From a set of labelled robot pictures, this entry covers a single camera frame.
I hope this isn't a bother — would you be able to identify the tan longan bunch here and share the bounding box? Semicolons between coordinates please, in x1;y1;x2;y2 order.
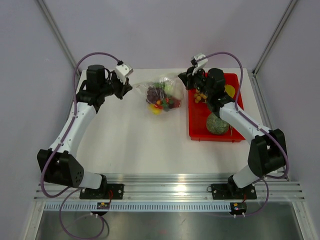
193;89;208;104

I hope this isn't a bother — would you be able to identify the right aluminium frame post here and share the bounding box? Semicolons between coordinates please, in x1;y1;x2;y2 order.
251;0;300;77

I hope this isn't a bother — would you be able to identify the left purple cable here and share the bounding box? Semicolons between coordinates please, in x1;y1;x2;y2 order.
39;51;125;237

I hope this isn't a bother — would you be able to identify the left aluminium frame post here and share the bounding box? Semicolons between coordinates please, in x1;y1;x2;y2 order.
35;0;82;78

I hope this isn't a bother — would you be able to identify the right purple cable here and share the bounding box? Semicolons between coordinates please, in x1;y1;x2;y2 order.
191;51;291;218

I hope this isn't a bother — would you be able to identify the dark red grape bunch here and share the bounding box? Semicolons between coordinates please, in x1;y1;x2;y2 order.
146;86;166;104

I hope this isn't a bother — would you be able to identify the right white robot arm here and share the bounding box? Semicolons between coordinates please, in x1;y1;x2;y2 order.
178;67;289;200

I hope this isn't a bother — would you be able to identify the clear zip top bag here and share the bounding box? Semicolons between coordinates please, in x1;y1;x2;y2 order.
133;72;185;115

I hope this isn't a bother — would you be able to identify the red plastic tray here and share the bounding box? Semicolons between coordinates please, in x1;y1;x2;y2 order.
188;73;245;143

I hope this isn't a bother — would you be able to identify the pink red grape bunch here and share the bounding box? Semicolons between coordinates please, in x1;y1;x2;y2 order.
169;98;181;109

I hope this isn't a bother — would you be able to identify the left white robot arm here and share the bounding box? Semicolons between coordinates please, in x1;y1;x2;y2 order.
37;62;133;199

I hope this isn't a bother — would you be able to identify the yellow star fruit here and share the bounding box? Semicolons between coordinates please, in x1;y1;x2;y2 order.
224;84;236;98

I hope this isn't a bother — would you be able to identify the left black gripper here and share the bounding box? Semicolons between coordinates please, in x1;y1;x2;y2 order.
99;70;132;100

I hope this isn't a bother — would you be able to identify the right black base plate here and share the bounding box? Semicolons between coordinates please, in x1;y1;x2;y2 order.
206;183;257;200

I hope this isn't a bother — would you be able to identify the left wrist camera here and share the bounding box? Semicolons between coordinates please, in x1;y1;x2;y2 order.
114;60;134;84

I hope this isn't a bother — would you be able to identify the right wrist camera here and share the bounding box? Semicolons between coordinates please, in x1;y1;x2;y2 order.
191;53;208;75

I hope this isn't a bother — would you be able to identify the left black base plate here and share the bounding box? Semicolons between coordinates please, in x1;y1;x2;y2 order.
79;183;125;200

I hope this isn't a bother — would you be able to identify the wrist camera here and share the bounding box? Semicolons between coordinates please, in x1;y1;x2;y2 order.
191;53;208;75
114;60;134;84

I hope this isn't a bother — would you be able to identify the white slotted cable duct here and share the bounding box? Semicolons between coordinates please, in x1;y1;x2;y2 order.
44;201;231;212

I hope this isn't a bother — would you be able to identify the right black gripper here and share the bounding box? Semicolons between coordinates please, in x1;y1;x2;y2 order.
178;65;213;99

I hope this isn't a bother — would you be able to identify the purple cable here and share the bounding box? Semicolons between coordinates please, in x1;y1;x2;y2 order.
191;51;291;218
39;51;125;237

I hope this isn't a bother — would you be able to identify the aluminium rail beam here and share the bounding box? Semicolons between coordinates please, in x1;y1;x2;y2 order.
33;174;306;203

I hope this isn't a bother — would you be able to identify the green netted melon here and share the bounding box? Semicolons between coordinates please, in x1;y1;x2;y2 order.
206;113;230;135

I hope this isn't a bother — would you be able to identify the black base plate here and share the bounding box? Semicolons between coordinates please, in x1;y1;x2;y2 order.
206;183;257;200
79;183;125;200

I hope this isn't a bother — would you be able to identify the aluminium frame post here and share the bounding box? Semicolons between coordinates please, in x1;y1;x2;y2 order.
35;0;82;78
251;0;300;77

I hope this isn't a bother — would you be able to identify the white garlic bulb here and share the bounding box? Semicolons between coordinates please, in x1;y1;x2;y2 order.
172;83;185;100

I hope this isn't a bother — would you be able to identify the yellow mango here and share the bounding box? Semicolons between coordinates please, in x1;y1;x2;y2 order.
148;104;163;115

